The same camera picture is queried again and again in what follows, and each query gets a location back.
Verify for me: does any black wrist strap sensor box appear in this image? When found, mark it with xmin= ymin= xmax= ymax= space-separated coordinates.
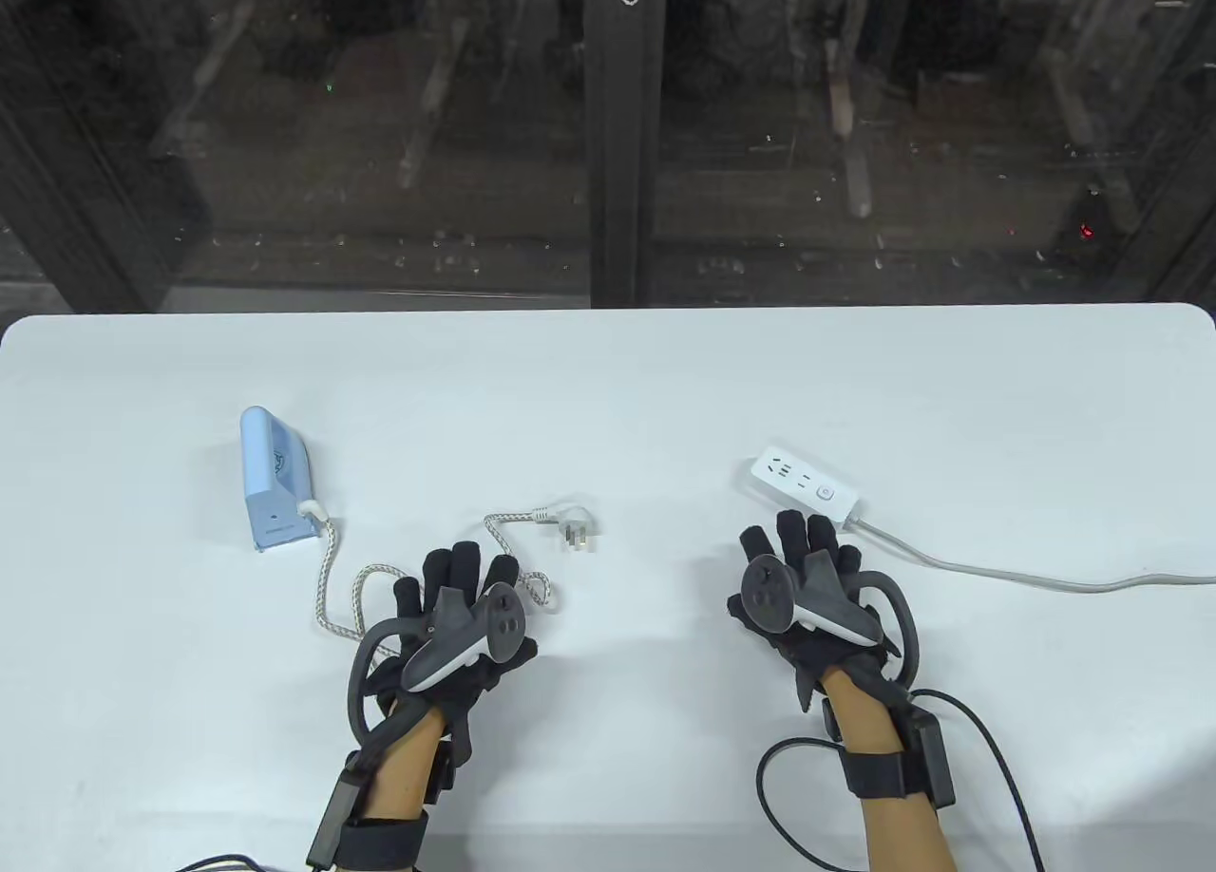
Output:
xmin=822 ymin=696 xmax=957 ymax=808
xmin=306 ymin=731 xmax=457 ymax=872

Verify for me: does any person's right hand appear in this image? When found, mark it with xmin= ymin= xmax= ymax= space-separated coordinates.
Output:
xmin=727 ymin=511 xmax=903 ymax=713

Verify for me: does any white power strip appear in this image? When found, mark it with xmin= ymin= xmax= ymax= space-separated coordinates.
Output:
xmin=739 ymin=447 xmax=864 ymax=530

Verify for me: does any grey black hand controller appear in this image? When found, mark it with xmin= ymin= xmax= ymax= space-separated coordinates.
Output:
xmin=741 ymin=554 xmax=921 ymax=694
xmin=351 ymin=582 xmax=529 ymax=751

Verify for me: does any person's right forearm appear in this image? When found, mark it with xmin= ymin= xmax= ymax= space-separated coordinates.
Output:
xmin=819 ymin=668 xmax=960 ymax=872

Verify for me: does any light blue electric iron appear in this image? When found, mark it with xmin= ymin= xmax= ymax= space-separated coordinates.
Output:
xmin=239 ymin=407 xmax=330 ymax=553

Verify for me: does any person's left hand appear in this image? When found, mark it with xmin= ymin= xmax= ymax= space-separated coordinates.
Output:
xmin=366 ymin=541 xmax=539 ymax=768

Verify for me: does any white braided iron cord plug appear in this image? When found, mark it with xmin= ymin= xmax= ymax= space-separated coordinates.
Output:
xmin=299 ymin=500 xmax=598 ymax=641

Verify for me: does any grey power strip cable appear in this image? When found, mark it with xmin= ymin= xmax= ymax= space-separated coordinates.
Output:
xmin=845 ymin=519 xmax=1216 ymax=594

